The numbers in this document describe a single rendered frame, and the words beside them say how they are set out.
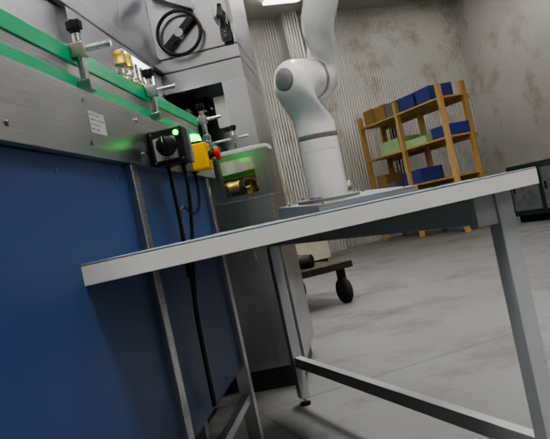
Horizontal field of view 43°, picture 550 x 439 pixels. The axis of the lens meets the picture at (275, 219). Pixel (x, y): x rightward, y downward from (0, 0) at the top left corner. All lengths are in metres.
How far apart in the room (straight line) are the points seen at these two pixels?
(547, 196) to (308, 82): 7.72
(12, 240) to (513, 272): 0.97
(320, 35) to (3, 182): 1.30
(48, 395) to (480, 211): 0.89
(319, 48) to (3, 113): 1.30
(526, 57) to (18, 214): 12.00
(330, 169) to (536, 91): 10.67
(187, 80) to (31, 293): 2.36
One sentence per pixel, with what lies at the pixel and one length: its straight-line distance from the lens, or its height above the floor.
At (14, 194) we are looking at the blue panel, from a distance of 0.99.
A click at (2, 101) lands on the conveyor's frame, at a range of 0.98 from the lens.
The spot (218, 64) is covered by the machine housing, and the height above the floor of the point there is 1.49.
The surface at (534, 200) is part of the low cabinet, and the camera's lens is 9.77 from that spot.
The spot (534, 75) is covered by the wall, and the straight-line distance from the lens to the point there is 12.62.
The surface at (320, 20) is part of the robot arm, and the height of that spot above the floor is 1.28.
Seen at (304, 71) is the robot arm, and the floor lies 1.15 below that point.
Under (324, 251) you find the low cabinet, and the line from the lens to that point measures 9.59.
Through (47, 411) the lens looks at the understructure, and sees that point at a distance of 0.97.
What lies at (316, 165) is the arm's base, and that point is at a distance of 2.06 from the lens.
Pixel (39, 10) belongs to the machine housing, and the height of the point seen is 1.45.
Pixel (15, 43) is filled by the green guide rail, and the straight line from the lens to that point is 1.13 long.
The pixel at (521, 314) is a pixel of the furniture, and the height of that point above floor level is 0.46.
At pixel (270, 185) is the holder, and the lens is 2.32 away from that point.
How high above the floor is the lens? 0.76
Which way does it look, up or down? level
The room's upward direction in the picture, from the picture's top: 12 degrees counter-clockwise
